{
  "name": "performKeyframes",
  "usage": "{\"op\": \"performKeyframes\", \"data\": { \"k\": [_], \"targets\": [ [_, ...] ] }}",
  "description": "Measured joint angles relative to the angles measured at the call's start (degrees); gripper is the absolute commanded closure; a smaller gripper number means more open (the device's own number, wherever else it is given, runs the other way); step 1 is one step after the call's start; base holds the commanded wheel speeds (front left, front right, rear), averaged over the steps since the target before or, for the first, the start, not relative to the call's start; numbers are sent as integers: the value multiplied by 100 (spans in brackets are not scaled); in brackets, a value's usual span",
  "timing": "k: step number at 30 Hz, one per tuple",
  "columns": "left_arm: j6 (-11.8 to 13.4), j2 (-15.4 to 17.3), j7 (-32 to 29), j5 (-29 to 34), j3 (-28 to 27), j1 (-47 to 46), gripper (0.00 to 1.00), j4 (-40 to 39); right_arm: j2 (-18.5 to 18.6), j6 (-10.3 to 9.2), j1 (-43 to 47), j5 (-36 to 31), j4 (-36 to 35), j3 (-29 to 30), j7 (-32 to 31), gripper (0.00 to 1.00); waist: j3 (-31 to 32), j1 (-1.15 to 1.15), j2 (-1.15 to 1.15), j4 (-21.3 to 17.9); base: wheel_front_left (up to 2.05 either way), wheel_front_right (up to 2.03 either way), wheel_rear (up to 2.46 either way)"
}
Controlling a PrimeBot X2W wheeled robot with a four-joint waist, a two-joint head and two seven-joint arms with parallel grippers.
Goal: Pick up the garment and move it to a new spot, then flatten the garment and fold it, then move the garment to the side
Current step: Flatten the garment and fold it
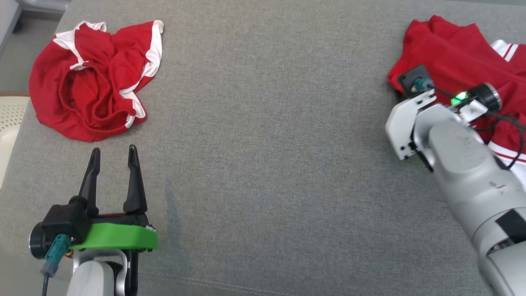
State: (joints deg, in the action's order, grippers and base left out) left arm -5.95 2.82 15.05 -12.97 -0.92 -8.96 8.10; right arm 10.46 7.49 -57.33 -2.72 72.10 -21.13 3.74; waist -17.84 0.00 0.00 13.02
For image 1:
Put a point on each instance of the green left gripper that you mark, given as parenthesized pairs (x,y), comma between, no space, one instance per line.
(115,238)

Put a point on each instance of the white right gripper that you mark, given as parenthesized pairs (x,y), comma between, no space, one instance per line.
(400,123)

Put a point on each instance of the red Bulls jersey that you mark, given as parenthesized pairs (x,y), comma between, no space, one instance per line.
(452,53)

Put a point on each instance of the red shorts white stripes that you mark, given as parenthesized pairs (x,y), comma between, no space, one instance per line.
(94,82)

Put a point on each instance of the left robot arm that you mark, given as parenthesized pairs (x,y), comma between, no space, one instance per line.
(88,279)

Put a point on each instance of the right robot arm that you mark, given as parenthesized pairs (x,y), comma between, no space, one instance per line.
(464,164)

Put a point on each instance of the white perforated laundry basket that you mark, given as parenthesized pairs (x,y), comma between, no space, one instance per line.
(10,123)

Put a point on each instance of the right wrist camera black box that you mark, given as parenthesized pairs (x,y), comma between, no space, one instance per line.
(411,78)

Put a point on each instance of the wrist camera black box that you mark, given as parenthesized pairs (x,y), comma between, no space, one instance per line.
(63,220)
(411,78)

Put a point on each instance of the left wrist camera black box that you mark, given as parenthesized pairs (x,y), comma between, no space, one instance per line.
(63,220)

